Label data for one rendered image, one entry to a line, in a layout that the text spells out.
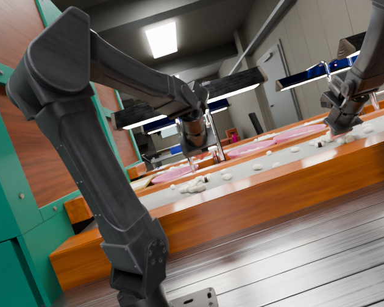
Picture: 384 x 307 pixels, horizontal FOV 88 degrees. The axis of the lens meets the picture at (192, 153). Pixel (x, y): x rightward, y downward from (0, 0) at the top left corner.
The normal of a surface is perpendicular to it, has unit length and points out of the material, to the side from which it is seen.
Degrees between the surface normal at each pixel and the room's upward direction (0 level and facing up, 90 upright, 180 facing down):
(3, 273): 90
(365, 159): 90
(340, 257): 0
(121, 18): 90
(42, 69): 90
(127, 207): 82
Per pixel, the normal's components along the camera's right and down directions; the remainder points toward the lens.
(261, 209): 0.05, 0.07
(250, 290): -0.31, -0.95
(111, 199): 0.74, -0.24
